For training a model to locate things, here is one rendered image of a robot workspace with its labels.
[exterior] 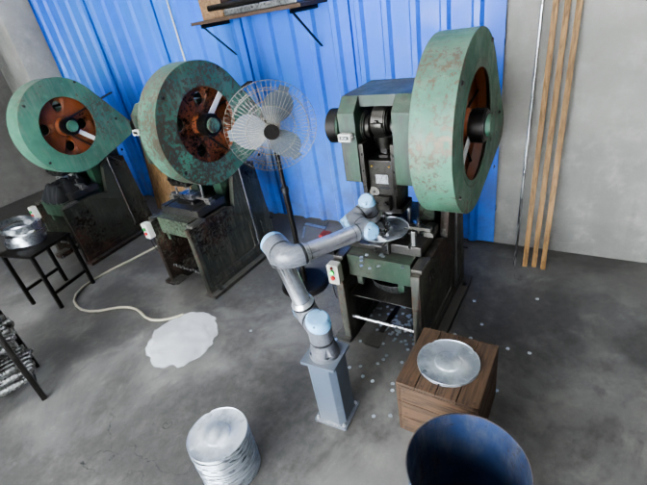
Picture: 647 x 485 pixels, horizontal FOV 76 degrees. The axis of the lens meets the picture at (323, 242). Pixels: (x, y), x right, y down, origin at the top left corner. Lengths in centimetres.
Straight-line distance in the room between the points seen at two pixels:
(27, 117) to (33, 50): 232
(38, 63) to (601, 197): 614
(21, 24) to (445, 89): 556
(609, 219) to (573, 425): 159
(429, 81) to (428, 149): 26
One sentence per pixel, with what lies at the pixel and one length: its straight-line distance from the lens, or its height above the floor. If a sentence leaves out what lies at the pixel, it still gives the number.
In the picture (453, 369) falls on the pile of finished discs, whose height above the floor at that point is 37.
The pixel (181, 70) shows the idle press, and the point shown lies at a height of 170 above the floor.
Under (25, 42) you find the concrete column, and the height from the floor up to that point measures 206.
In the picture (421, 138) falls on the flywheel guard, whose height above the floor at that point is 140.
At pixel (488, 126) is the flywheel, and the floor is 134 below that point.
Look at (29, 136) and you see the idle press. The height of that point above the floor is 136.
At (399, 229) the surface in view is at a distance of 234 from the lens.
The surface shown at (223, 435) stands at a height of 27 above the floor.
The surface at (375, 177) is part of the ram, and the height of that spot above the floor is 107.
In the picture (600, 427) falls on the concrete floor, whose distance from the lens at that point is 252.
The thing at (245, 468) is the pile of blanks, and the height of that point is 12.
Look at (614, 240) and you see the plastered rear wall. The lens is 360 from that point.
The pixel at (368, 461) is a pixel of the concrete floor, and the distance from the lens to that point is 228.
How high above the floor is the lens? 194
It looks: 30 degrees down
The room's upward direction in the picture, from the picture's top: 10 degrees counter-clockwise
